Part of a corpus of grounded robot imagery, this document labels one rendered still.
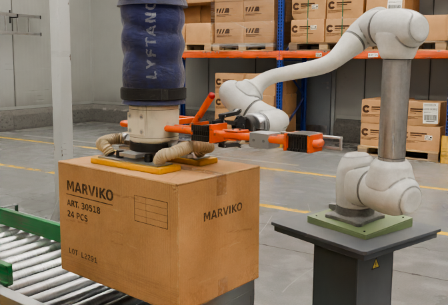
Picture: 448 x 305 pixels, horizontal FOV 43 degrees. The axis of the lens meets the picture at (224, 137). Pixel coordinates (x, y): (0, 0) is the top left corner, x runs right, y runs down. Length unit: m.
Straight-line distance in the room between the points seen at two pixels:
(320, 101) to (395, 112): 8.58
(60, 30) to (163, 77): 3.18
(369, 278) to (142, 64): 1.24
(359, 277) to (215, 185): 0.83
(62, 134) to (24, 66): 7.73
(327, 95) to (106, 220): 8.94
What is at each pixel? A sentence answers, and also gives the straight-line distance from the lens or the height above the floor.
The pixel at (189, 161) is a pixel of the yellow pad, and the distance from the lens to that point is 1.97.
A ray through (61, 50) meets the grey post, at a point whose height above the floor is 1.50.
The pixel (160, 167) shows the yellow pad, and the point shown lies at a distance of 1.83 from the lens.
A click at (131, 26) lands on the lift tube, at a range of 1.93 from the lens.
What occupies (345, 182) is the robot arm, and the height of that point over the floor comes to 0.94.
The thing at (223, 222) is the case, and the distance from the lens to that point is 1.86.
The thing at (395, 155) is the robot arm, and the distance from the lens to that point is 2.20.
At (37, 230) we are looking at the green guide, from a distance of 3.02.
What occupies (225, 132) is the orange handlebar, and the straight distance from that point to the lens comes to 1.76.
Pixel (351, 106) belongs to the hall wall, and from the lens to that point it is 10.59.
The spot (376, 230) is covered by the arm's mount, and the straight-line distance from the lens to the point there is 2.33.
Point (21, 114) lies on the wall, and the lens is 12.50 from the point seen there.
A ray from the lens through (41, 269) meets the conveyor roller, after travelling 2.63.
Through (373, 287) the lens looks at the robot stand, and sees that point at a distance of 2.48.
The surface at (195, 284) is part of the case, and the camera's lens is 1.82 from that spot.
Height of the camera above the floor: 1.42
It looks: 7 degrees down
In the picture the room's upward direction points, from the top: straight up
